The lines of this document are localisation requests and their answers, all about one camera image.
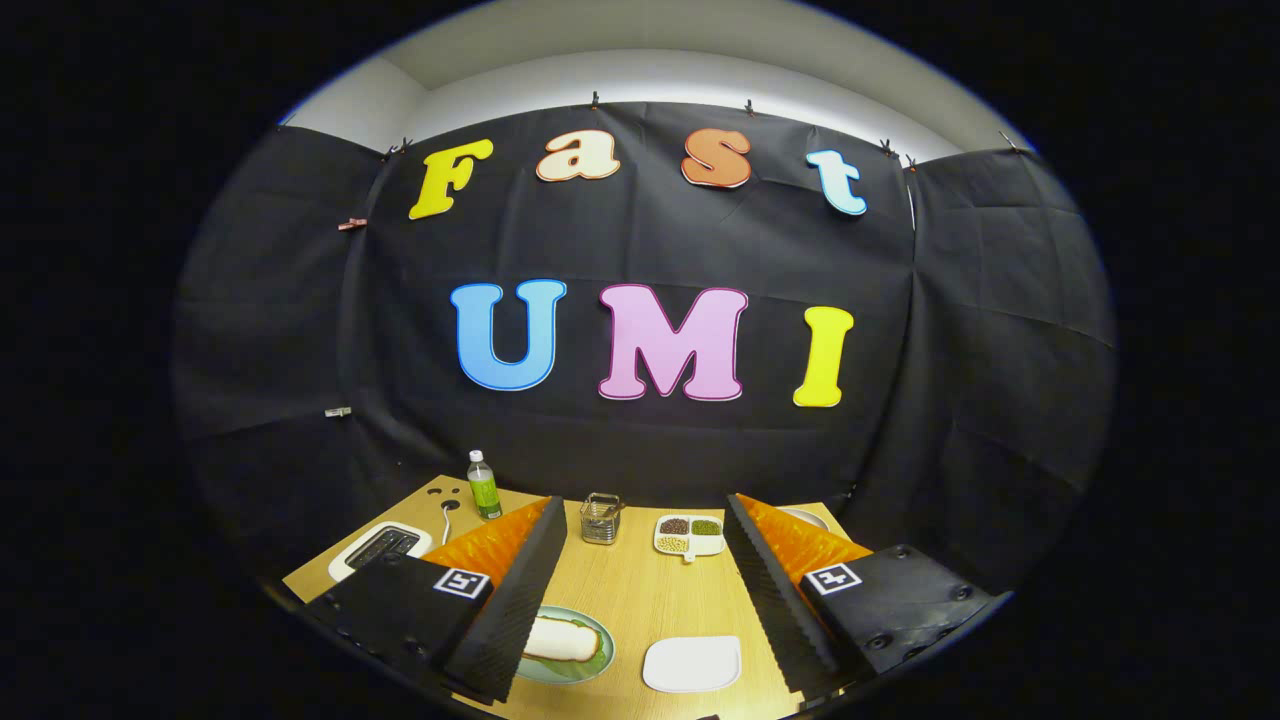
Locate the green lettuce leaf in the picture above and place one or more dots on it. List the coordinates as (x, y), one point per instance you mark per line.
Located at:
(601, 640)

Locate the black backdrop cloth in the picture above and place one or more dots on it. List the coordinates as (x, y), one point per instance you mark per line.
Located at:
(640, 240)

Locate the bread loaf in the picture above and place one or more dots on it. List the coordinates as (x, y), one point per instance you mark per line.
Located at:
(560, 640)

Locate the round white meat plate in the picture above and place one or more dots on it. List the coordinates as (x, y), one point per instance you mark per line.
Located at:
(812, 517)

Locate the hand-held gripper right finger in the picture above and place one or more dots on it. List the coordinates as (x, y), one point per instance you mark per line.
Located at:
(775, 600)

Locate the green label drink bottle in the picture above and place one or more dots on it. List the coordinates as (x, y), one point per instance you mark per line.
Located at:
(485, 495)

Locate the white toaster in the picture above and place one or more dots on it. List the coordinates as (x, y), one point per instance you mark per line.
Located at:
(338, 570)

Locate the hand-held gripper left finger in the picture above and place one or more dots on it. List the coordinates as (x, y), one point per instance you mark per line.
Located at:
(510, 620)

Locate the pale green round plate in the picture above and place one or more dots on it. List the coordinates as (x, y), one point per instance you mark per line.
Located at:
(565, 677)

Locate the white divided bean dish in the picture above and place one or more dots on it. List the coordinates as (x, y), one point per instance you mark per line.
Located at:
(690, 548)

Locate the row of black cloth clips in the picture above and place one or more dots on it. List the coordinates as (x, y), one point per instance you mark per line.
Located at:
(594, 100)

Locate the white square plate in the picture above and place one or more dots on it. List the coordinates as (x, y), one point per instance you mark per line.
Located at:
(692, 665)

